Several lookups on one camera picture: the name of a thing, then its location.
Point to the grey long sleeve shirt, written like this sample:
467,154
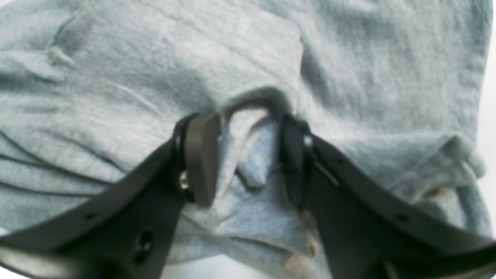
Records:
89,88

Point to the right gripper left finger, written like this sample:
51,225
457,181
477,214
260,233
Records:
127,231

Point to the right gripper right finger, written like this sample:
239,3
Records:
367,232

